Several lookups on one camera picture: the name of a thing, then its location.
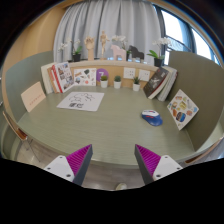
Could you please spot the wooden hand model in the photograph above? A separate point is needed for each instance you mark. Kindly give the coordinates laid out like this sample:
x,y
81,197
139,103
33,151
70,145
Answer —
x,y
90,45

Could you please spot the wooden desk ledge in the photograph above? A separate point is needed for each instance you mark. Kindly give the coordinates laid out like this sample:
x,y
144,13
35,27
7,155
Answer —
x,y
110,63

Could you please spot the wooden mannequin figure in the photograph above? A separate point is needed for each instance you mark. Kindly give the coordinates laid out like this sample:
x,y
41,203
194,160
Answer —
x,y
103,41

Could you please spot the purple round sign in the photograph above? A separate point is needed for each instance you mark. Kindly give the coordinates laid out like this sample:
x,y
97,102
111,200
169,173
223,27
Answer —
x,y
102,74

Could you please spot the grey striped book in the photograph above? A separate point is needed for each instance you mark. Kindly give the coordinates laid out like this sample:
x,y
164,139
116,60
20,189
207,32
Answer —
x,y
174,83

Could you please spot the white sticker sheet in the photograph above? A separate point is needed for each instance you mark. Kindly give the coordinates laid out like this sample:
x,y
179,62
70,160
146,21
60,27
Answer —
x,y
84,77

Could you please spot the white wall socket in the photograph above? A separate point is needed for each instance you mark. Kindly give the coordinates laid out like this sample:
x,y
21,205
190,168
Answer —
x,y
129,73
144,75

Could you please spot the window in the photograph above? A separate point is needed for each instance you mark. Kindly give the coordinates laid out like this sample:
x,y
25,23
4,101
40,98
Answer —
x,y
180,30

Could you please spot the pink horse figure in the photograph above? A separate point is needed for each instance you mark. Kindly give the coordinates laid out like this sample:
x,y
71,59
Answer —
x,y
118,53

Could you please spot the wooden chair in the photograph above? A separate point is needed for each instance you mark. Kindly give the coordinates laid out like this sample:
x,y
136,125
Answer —
x,y
18,131

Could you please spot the small plant in white pot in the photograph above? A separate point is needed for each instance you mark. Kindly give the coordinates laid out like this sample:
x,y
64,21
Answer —
x,y
117,84
136,86
104,83

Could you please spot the large white orchid black pot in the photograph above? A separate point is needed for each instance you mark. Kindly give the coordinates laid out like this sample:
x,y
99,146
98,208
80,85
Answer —
x,y
158,62

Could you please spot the white orchid in black pot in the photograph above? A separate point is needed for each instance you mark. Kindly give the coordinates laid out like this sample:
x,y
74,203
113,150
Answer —
x,y
119,38

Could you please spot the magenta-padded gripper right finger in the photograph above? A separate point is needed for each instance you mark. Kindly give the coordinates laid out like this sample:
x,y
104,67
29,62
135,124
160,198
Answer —
x,y
166,165

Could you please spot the white mouse pad with drawing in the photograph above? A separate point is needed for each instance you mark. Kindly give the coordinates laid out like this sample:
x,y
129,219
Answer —
x,y
81,101

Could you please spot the grey curtain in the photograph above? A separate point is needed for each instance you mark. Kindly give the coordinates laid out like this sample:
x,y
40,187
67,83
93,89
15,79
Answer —
x,y
110,23

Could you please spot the small white orchid black pot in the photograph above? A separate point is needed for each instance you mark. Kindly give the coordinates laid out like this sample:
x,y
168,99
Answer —
x,y
77,57

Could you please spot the black horse figure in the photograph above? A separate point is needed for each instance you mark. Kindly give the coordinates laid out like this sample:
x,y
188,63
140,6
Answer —
x,y
136,53

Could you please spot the blue and white computer mouse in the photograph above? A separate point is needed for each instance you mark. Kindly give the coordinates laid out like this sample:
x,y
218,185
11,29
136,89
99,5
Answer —
x,y
152,118

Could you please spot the beige card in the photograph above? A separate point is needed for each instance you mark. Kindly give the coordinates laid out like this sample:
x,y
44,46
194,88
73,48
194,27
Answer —
x,y
33,96

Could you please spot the food picture card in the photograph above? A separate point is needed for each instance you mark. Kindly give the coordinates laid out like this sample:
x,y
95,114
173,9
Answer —
x,y
182,109

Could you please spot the red-edged photo magazine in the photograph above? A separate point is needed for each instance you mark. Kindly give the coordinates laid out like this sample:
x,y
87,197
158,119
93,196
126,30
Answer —
x,y
64,76

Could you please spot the green desk partition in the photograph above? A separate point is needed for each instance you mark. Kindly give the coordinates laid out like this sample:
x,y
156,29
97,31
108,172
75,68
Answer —
x,y
200,76
26,71

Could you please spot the thick white book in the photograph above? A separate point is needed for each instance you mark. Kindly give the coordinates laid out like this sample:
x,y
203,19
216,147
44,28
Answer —
x,y
46,78

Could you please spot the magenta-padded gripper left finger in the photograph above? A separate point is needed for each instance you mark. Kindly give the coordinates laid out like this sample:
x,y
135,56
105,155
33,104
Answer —
x,y
58,166

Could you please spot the black cover book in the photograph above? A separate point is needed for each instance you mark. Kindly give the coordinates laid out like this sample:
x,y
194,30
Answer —
x,y
155,82

